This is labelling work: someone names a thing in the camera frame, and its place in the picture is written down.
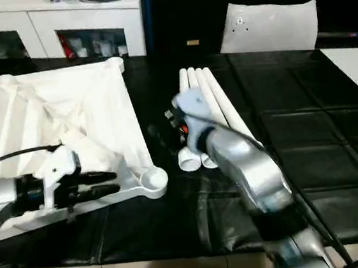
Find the white plastic table leg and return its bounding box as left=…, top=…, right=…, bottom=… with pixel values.
left=194, top=64, right=247, bottom=139
left=168, top=67, right=203, bottom=174
left=186, top=66, right=219, bottom=171
left=202, top=62, right=264, bottom=153

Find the white plastic table top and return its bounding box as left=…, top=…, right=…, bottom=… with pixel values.
left=0, top=52, right=173, bottom=242

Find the red bottle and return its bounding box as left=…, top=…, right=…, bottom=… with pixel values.
left=59, top=34, right=75, bottom=59

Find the black mat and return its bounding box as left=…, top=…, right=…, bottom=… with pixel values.
left=0, top=18, right=358, bottom=268

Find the white cabinet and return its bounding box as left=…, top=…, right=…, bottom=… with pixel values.
left=0, top=0, right=148, bottom=71

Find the white flat board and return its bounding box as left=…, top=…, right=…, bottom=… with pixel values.
left=320, top=44, right=358, bottom=113

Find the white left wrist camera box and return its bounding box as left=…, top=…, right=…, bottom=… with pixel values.
left=35, top=146, right=85, bottom=212

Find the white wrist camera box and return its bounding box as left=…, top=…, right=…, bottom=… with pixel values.
left=35, top=146, right=85, bottom=212
left=171, top=85, right=220, bottom=154

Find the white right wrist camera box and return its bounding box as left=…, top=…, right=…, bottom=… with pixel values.
left=171, top=85, right=220, bottom=154

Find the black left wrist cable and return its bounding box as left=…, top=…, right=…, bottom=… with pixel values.
left=0, top=143, right=64, bottom=169

